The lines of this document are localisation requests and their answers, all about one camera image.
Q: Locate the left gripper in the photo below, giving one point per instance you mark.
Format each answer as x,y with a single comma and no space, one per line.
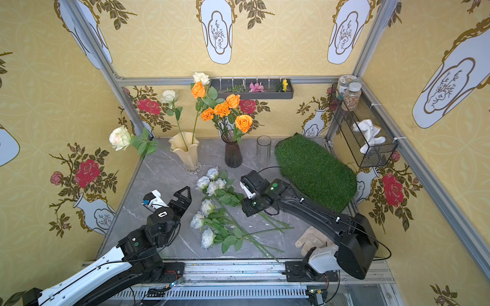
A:
176,206

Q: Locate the pale blue white rose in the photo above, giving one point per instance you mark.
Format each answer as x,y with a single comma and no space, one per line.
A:
203,183

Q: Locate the orange rose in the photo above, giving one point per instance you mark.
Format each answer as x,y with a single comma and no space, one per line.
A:
242,125
233,102
206,102

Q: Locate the cream white rose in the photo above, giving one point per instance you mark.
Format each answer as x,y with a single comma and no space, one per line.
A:
201,77
170,98
121,139

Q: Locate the orange marigold flower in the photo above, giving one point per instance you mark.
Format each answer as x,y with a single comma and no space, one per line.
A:
207,115

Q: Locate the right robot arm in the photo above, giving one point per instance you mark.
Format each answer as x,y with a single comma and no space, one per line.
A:
354,244

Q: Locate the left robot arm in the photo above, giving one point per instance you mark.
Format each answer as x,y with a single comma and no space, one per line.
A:
134,260

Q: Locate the purple ribbed glass vase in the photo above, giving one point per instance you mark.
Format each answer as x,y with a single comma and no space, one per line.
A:
233,156

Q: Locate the clear glass vase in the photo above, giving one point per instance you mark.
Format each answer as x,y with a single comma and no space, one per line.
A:
263,149

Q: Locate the green artificial grass mat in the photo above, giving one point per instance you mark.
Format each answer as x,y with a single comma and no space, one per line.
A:
315,172

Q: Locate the cream wavy glass vase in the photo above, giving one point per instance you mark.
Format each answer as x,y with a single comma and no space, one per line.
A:
188,157

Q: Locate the beige work glove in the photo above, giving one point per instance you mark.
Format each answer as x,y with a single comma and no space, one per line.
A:
312,238

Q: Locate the pink flower in tray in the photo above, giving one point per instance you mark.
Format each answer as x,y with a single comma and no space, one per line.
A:
257,88

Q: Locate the yellow flower in tray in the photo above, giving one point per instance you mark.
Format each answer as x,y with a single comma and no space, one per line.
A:
284,85

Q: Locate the white plush toy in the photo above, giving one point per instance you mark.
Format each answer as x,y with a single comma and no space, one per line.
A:
369,132

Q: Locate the jar of coloured beads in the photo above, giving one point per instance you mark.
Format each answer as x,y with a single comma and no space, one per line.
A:
351,97

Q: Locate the glass jar with label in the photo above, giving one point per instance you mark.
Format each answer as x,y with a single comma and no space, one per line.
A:
343,83

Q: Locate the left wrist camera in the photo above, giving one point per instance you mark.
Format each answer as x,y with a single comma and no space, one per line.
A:
153,201

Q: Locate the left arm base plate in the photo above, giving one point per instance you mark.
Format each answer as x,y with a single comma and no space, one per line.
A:
171,272

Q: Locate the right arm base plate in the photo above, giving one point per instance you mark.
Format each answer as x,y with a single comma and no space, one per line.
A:
299,272

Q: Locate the grey wall planter tray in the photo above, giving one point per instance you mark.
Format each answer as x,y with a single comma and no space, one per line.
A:
241,86

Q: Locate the black wire wall basket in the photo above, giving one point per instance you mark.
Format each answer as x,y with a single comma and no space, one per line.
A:
342,121

